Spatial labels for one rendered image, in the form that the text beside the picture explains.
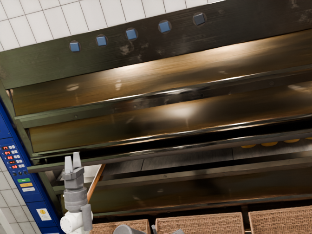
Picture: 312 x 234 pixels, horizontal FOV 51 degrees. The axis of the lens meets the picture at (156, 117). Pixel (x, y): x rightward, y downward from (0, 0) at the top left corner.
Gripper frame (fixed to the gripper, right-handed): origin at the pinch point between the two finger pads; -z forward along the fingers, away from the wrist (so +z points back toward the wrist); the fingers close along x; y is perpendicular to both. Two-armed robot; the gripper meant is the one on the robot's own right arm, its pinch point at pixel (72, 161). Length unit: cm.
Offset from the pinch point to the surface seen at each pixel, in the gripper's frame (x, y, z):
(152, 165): -85, -17, 22
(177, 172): -75, -34, 24
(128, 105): -58, -10, -19
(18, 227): -98, 88, 67
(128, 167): -88, 0, 23
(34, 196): -82, 64, 39
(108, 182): -79, 11, 30
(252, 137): -48, -75, 1
